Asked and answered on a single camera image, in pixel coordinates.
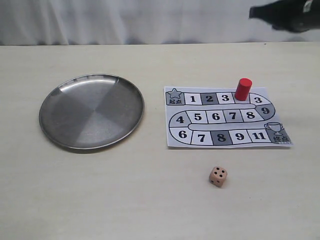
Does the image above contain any wooden die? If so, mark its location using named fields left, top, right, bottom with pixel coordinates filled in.
left=208, top=166, right=228, bottom=187

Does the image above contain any paper number game board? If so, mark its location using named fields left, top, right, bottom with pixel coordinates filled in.
left=164, top=86, right=293, bottom=149

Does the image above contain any white backdrop curtain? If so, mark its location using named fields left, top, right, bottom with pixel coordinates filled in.
left=0, top=0, right=320, bottom=46

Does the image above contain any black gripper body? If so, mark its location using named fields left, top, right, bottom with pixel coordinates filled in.
left=271, top=0, right=320, bottom=33

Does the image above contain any round stainless steel plate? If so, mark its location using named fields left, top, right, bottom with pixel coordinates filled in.
left=38, top=73, right=145, bottom=152

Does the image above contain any red cylinder game piece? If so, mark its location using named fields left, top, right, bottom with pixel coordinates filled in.
left=234, top=78, right=253, bottom=101

